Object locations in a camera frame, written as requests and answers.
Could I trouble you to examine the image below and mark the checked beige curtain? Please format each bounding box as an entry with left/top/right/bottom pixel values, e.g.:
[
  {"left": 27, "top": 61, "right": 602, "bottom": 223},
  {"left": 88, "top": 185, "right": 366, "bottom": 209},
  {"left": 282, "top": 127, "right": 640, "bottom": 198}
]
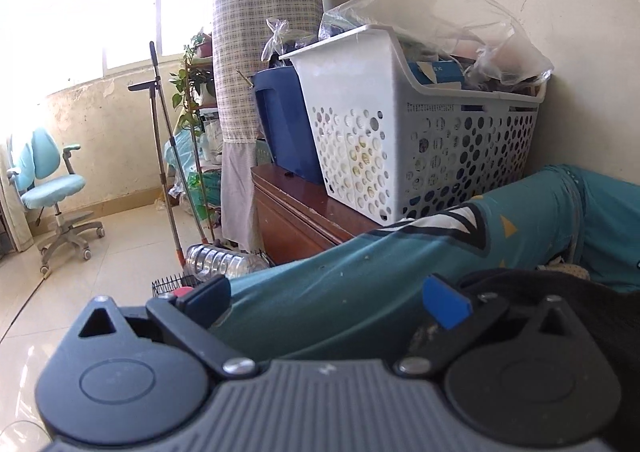
[{"left": 212, "top": 0, "right": 322, "bottom": 252}]

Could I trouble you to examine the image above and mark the brown wooden cabinet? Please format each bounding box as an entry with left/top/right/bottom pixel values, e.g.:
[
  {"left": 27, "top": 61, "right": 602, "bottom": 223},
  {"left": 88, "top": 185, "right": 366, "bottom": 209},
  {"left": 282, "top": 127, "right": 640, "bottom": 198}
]
[{"left": 252, "top": 164, "right": 380, "bottom": 265}]

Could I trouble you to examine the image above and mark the black sweatshirt with red logo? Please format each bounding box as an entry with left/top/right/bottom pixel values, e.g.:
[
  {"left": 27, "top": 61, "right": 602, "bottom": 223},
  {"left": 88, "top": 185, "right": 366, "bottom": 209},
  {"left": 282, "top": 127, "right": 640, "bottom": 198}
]
[{"left": 460, "top": 269, "right": 639, "bottom": 449}]

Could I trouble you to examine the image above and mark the clear plastic bag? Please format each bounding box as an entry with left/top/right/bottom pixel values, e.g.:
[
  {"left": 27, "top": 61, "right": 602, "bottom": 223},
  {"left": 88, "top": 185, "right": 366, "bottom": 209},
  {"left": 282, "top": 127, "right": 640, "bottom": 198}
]
[{"left": 318, "top": 0, "right": 553, "bottom": 90}]

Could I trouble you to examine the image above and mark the black wire rack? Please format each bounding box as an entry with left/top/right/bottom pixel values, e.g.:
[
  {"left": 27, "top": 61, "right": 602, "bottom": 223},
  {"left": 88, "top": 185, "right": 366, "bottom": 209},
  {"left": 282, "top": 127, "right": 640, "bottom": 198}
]
[{"left": 151, "top": 275, "right": 201, "bottom": 297}]

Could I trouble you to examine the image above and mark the blue plastic storage bin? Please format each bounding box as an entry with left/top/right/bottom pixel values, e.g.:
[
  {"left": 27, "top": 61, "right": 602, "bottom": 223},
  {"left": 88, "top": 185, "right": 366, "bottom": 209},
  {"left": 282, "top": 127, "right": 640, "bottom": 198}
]
[{"left": 253, "top": 66, "right": 323, "bottom": 185}]

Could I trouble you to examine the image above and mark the blue cartoon airplane duvet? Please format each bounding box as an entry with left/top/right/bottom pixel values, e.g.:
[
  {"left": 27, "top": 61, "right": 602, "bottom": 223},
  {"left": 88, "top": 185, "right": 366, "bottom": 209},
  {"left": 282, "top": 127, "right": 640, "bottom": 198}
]
[{"left": 212, "top": 165, "right": 639, "bottom": 361}]

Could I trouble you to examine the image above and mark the light blue office chair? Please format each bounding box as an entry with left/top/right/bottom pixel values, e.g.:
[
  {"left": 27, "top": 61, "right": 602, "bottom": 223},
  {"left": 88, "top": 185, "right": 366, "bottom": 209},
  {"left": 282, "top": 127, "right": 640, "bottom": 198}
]
[{"left": 6, "top": 128, "right": 105, "bottom": 279}]

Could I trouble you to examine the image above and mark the clear plastic water bottle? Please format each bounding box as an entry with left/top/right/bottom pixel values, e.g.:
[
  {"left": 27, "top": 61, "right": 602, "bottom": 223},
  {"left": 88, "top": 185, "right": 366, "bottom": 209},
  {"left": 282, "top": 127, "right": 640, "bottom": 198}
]
[{"left": 183, "top": 244, "right": 270, "bottom": 281}]

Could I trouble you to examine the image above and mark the green potted plant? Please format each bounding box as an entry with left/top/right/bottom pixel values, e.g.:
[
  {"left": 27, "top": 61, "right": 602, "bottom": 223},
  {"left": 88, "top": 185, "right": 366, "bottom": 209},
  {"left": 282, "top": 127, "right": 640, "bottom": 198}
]
[{"left": 169, "top": 30, "right": 216, "bottom": 135}]

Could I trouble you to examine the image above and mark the mop with metal handle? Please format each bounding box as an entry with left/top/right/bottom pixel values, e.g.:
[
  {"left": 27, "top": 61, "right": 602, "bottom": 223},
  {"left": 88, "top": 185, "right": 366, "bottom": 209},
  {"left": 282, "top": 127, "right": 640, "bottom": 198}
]
[{"left": 127, "top": 40, "right": 189, "bottom": 268}]

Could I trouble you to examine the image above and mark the white perforated laundry basket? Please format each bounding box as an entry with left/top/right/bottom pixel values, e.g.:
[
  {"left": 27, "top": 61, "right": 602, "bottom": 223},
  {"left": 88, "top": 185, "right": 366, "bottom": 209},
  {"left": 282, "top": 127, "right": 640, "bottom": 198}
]
[{"left": 286, "top": 26, "right": 546, "bottom": 226}]

